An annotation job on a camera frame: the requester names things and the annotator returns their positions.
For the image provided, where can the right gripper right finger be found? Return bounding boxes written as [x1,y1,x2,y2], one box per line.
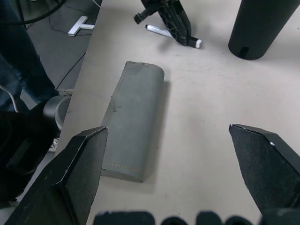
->
[229,123,300,214]

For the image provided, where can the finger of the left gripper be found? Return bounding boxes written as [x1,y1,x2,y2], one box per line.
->
[134,3,162,24]
[157,0,193,45]

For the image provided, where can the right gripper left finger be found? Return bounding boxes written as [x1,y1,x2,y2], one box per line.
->
[6,126,109,225]

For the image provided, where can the white marker with black cap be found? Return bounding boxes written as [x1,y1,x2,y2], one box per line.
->
[144,23,203,49]

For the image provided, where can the black tapered cup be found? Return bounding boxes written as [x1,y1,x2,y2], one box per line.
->
[228,0,300,61]

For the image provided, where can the grey glasses case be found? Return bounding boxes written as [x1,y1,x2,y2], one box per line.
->
[100,60,165,183]

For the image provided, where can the white shoe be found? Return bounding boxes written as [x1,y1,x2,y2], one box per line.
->
[57,88,74,97]
[48,137,60,153]

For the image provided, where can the black bulky shape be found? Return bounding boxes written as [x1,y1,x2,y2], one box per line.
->
[0,103,60,209]

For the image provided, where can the grey cylinder end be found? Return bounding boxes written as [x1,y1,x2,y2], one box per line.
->
[43,95,72,131]

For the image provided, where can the bystander person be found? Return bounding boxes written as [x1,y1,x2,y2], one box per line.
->
[0,0,59,113]

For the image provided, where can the silver metal bracket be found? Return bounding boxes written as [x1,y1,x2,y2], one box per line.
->
[67,15,96,38]

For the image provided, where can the white floor cable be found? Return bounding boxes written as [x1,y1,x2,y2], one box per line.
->
[0,84,18,113]

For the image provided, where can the thick black floor cable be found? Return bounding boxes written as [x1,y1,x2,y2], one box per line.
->
[0,0,68,26]

